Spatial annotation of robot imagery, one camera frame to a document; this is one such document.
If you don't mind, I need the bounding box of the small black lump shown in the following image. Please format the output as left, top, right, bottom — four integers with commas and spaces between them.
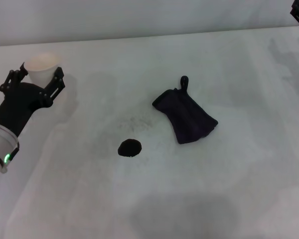
117, 138, 143, 158

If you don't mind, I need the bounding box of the white paper cup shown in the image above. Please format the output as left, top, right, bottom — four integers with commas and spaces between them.
23, 52, 61, 87

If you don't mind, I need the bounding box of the dark purple rag with loop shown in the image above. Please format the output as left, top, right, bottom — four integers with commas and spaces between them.
151, 75, 219, 145

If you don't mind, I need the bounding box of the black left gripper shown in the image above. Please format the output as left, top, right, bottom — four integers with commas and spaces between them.
0, 62, 66, 138

